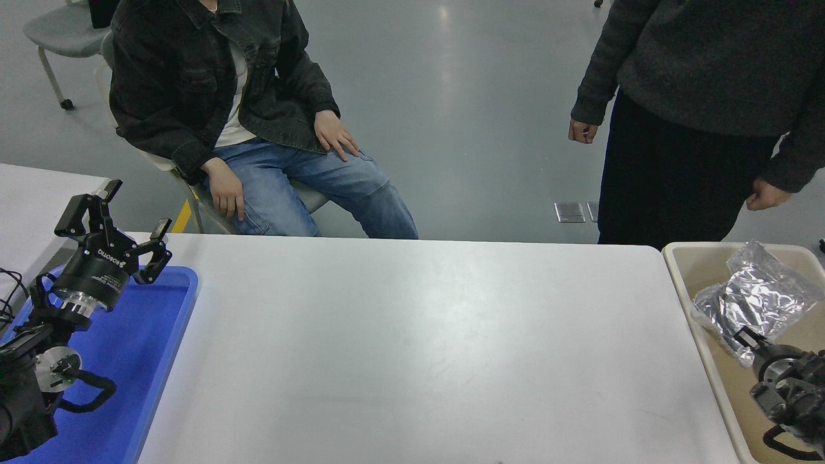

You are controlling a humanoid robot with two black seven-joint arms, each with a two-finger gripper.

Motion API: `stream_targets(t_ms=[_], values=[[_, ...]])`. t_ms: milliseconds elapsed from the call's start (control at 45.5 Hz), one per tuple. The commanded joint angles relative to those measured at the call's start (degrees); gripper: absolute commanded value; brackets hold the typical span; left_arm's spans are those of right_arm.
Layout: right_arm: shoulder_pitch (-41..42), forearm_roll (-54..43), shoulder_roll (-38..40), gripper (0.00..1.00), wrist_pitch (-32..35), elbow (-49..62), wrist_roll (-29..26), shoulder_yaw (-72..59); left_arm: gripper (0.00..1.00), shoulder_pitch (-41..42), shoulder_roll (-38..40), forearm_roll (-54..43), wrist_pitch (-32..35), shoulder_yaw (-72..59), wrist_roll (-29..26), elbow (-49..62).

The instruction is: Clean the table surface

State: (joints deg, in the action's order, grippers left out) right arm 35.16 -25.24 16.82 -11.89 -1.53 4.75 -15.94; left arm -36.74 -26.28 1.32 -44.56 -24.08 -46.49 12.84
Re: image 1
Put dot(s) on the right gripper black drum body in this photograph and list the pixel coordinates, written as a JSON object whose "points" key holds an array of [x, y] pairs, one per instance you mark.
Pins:
{"points": [[770, 361]]}

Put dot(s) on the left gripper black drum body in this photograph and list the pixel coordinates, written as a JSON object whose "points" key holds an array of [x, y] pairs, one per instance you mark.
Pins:
{"points": [[97, 270]]}

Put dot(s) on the silver foil tray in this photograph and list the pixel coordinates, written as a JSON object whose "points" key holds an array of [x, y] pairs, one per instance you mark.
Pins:
{"points": [[760, 296]]}

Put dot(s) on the seated person's right hand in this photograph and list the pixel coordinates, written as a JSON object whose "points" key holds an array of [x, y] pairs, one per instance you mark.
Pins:
{"points": [[225, 190]]}

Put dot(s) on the standing person's left hand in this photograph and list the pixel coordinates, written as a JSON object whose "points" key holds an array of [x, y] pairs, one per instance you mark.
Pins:
{"points": [[767, 195]]}

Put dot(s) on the seated person's left hand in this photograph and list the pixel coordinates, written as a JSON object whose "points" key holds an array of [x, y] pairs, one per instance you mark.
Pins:
{"points": [[334, 132]]}

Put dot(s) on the standing person's right hand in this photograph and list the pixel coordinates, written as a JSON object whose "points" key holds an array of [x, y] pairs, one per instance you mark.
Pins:
{"points": [[583, 131]]}

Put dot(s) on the blue plastic tray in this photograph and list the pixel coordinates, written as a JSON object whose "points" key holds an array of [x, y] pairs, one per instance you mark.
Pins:
{"points": [[129, 348]]}

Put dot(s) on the large pale beige bin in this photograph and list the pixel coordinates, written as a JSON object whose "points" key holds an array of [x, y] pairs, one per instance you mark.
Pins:
{"points": [[702, 264]]}

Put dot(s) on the seated person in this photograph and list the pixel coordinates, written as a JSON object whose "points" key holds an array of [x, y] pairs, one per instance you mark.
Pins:
{"points": [[174, 84]]}

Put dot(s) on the pale chair under seated person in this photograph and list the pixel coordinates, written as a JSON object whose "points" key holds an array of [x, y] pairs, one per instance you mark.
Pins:
{"points": [[310, 196]]}

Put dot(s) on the grey wheeled chair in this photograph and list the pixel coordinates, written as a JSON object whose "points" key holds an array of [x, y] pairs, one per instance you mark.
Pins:
{"points": [[58, 32]]}

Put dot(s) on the metal floor socket plate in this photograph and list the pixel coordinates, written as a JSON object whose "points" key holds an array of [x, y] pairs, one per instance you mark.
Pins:
{"points": [[570, 212], [592, 211]]}

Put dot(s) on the black bag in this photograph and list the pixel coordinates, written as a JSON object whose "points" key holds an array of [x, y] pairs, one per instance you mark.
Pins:
{"points": [[102, 13]]}

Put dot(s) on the standing person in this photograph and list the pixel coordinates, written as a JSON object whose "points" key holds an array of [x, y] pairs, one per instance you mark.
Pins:
{"points": [[696, 64]]}

